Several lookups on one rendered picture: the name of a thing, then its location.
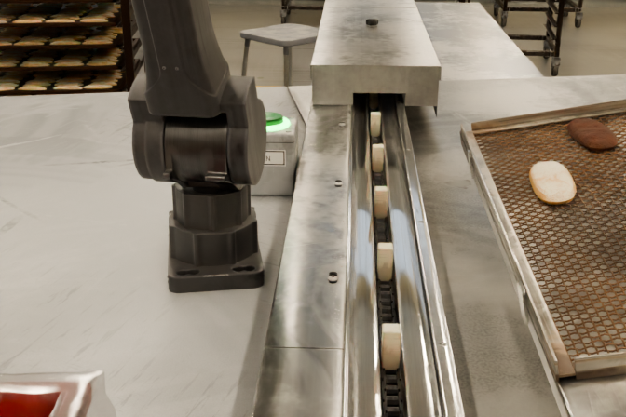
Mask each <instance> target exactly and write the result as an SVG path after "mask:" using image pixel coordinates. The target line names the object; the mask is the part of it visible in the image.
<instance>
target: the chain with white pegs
mask: <svg viewBox="0 0 626 417"><path fill-rule="evenodd" d="M368 109H369V130H370V151H371V171H372V191H373V212H374V252H375V271H376V292H377V313H378V333H379V351H380V369H381V370H380V373H381V394H382V411H383V413H382V414H383V417H404V410H403V403H402V401H403V399H402V388H401V367H400V356H401V325H400V324H397V323H396V312H395V302H394V290H393V279H392V266H393V244H392V243H389V235H388V188H387V187H386V186H385V182H384V170H383V163H384V145H383V144H381V138H380V120H381V114H380V112H378V93H368Z"/></svg>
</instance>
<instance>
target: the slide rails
mask: <svg viewBox="0 0 626 417"><path fill-rule="evenodd" d="M378 98H379V108H380V114H381V128H382V138H383V145H384V158H385V169H386V179H387V188H388V209H389V219H390V229H391V239H392V244H393V260H394V270H395V280H396V291H397V301H398V310H399V320H400V325H401V350H402V361H403V371H404V381H405V392H406V401H407V411H408V417H442V409H441V402H440V397H439V390H438V385H437V378H436V372H435V366H434V360H433V354H432V348H431V341H430V336H429V324H428V318H427V312H426V306H425V300H424V293H423V288H422V281H421V275H420V269H419V263H418V257H417V251H416V244H415V233H414V227H413V221H412V215H411V209H410V203H409V196H408V191H407V184H406V179H405V172H404V166H403V160H402V154H401V143H400V136H399V131H398V124H397V118H396V112H395V106H394V100H393V94H392V93H378ZM375 273H376V271H375V264H374V223H373V201H372V181H371V159H370V139H369V117H368V97H367V93H353V133H352V189H351V246H350V302H349V358H348V415H347V417H382V411H381V389H380V369H379V348H378V327H377V306H376V284H375Z"/></svg>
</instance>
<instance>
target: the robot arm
mask: <svg viewBox="0 0 626 417"><path fill-rule="evenodd" d="M131 3H132V6H133V11H134V15H135V19H136V22H137V26H138V30H139V34H140V37H141V41H142V46H143V55H144V62H145V73H144V72H140V73H139V74H138V75H137V76H136V78H135V80H134V81H133V83H132V86H131V88H130V91H129V96H128V104H129V109H130V113H131V116H132V120H133V127H132V154H133V159H134V164H135V167H136V169H137V171H138V173H139V175H140V176H141V177H142V178H144V179H153V180H155V181H157V182H175V183H174V184H172V185H171V189H172V205H173V210H172V211H169V234H168V236H169V258H168V275H167V278H168V283H169V291H170V292H173V293H188V292H202V291H216V290H231V289H256V288H260V287H262V286H263V285H264V276H265V275H264V271H265V269H264V265H263V261H262V256H261V251H260V247H259V243H258V229H257V220H256V212H255V210H254V207H251V185H256V184H257V183H258V182H259V181H260V179H261V176H262V173H263V169H264V165H265V153H266V140H267V126H266V115H265V107H264V104H263V102H262V100H261V99H258V97H257V90H256V84H255V77H254V76H234V75H230V71H229V66H228V63H227V61H226V60H225V58H224V56H223V54H222V51H221V49H220V47H219V45H218V42H217V39H216V36H215V32H214V30H213V26H212V22H211V13H210V8H209V3H208V0H131Z"/></svg>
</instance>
